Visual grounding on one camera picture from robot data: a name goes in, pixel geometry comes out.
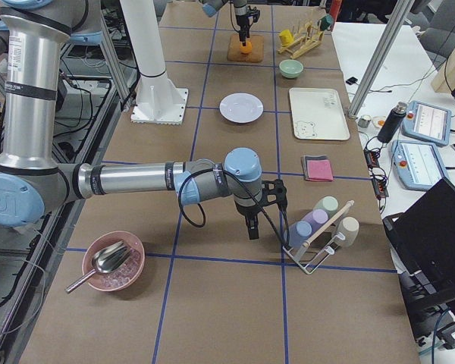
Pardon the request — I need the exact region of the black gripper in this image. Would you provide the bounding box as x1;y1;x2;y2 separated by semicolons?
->
240;210;259;240
235;14;250;42

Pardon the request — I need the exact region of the orange fruit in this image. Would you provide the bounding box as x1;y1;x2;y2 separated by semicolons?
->
240;40;253;55

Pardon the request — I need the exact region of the white plate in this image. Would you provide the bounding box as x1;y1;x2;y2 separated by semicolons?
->
219;93;264;124

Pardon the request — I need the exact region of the cream bear tray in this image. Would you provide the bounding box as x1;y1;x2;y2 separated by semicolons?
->
289;87;350;141

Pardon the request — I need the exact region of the wooden cutting board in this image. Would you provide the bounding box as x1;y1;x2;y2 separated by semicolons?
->
227;34;265;63

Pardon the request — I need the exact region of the yellow cup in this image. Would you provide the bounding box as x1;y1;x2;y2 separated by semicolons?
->
278;29;294;47

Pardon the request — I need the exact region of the blue tumbler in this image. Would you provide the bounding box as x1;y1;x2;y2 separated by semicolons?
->
284;220;312;248

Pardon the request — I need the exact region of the green bowl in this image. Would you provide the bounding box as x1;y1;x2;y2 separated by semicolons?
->
278;59;304;79

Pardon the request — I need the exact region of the wooden dish rack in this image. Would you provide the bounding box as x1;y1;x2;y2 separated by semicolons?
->
277;15;325;59

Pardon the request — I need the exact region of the purple tumbler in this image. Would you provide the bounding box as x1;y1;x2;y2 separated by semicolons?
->
302;209;328;231

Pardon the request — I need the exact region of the green tumbler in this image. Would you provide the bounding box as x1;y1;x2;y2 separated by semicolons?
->
313;196;339;217

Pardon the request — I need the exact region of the dark green cup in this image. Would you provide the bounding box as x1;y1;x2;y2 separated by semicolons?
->
317;14;334;32

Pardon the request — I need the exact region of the grey cloth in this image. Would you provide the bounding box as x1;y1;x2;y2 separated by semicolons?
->
303;155;332;180

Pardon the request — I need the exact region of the pink cloth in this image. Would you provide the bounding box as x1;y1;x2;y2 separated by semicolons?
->
306;159;333;182

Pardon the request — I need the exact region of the beige tumbler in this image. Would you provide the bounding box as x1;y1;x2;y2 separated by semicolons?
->
334;217;359;247

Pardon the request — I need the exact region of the red cylinder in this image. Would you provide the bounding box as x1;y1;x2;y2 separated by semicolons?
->
329;0;343;22

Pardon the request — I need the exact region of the pink bowl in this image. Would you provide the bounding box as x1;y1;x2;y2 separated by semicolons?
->
82;231;146;292

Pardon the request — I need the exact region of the metal scoop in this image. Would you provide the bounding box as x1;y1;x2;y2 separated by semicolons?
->
64;241;131;293

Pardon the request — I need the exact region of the small metal tin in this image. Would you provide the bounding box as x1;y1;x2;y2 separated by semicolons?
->
357;115;372;129

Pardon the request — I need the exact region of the black water bottle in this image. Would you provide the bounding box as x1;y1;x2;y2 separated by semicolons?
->
376;102;407;144

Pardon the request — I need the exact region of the near teach pendant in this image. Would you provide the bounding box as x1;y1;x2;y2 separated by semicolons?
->
390;140;449;191

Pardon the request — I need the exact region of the teach pendant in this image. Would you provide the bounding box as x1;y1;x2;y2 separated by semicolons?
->
402;101;452;146
390;140;449;191

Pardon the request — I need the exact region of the black laptop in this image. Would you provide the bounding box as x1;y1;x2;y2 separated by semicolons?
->
383;177;455;314

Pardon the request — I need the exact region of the far teach pendant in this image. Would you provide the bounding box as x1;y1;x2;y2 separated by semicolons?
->
402;101;452;146

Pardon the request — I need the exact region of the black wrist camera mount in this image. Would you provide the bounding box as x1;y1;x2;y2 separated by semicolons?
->
259;179;288;211
246;5;260;24

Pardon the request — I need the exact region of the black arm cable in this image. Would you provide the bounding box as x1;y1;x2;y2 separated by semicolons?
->
177;168;291;246

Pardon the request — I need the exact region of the white wire cup rack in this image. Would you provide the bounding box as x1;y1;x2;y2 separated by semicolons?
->
283;200;355;275

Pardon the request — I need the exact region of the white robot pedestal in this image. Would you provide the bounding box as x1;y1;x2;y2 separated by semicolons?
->
121;1;189;125

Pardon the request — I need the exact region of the aluminium frame post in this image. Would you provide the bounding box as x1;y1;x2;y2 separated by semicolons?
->
347;0;415;119

